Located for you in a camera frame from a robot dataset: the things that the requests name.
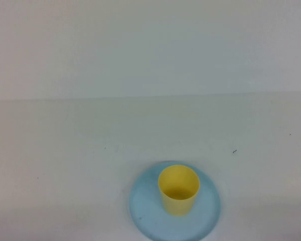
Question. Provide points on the yellow plastic cup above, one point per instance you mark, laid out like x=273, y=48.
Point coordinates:
x=176, y=207

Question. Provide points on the light blue round plate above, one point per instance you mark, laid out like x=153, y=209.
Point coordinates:
x=205, y=216

